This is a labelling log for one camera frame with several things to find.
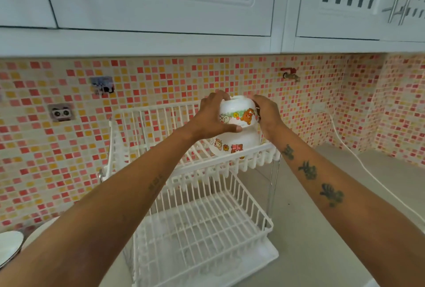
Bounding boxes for person's left hand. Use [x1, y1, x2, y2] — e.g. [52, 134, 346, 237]
[191, 90, 243, 139]

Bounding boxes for white power cable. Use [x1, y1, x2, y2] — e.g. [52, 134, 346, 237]
[327, 113, 425, 224]

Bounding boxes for person's left forearm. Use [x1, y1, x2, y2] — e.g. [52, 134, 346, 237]
[0, 123, 204, 287]

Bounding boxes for red handled wall tap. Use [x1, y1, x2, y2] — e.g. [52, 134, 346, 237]
[280, 68, 301, 83]

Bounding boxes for white cartoon print bowl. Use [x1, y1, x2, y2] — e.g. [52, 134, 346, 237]
[218, 95, 261, 128]
[208, 125, 261, 160]

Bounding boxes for grey adhesive wall hook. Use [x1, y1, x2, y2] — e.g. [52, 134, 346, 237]
[90, 77, 115, 95]

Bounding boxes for white upper cabinet frame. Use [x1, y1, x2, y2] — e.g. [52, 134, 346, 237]
[0, 0, 425, 59]

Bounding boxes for panda print wall hook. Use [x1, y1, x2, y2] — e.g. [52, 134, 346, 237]
[48, 104, 75, 121]

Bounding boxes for person's right hand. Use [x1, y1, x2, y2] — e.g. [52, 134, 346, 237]
[253, 94, 285, 141]

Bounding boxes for white round plate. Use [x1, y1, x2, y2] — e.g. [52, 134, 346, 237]
[0, 231, 25, 269]

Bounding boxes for person's right forearm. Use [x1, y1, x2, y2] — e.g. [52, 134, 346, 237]
[268, 124, 425, 287]

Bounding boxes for white drip tray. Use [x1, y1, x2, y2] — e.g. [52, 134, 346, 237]
[124, 230, 279, 287]

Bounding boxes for white two-tier dish rack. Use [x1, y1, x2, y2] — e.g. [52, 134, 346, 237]
[99, 101, 281, 287]

